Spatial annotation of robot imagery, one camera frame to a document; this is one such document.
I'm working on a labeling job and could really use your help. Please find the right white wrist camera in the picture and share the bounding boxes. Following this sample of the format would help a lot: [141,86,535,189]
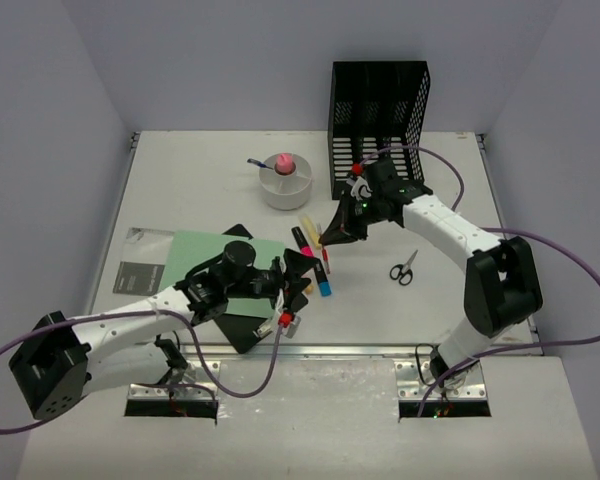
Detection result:
[346,163,372,201]

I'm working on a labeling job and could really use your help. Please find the white round desk organizer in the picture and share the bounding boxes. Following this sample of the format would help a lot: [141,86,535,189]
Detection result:
[259,154,313,211]

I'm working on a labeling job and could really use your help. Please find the grey booklet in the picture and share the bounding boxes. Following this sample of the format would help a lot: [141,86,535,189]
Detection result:
[112,227,175,297]

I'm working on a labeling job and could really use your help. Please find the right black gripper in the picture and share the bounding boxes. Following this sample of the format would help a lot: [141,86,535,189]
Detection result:
[321,191,383,245]

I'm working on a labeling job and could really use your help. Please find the black clipboard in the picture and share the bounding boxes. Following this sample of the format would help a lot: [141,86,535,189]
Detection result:
[214,224,309,354]

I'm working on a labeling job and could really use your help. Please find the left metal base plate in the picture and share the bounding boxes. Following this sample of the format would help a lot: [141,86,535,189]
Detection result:
[127,360,218,402]

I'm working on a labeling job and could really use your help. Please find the yellow highlighter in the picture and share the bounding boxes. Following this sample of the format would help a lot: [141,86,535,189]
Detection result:
[299,214,322,250]

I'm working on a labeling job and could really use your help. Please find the pink capped glue stick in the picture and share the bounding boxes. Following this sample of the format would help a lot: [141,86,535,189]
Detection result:
[274,153,295,175]

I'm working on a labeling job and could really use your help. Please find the black pink highlighter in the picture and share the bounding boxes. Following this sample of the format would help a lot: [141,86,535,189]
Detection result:
[291,226,314,257]

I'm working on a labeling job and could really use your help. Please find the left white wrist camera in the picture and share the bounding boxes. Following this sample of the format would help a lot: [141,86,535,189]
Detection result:
[278,312,301,338]

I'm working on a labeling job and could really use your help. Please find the black mesh file organizer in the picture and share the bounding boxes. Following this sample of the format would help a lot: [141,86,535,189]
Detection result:
[327,60,431,200]

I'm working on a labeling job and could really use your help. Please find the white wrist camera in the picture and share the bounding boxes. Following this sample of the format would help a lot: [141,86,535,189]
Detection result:
[346,163,372,201]
[278,312,301,338]

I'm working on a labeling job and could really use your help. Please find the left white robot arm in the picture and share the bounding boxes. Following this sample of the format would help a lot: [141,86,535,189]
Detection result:
[9,240,317,421]

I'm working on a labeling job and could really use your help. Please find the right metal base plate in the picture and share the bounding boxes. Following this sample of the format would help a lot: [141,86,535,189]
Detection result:
[394,358,487,402]

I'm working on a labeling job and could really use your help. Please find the blue pen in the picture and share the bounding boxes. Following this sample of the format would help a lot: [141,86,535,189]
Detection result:
[246,158,269,169]

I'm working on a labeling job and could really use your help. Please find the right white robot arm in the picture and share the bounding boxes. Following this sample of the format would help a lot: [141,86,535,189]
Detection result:
[320,161,543,393]

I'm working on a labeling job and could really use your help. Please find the black blue highlighter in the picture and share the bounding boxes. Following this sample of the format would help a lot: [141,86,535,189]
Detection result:
[313,259,332,297]

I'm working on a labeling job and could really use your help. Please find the green clipboard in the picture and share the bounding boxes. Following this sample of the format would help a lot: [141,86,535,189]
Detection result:
[159,231,285,318]

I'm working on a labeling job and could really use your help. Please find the metal base plate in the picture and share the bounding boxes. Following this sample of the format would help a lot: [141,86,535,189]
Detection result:
[127,360,218,402]
[394,358,487,402]

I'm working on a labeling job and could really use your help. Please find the black handled scissors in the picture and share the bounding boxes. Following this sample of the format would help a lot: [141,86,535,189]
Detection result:
[389,249,419,286]

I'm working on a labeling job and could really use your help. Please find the red pen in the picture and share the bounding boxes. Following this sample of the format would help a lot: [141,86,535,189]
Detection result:
[316,223,331,275]

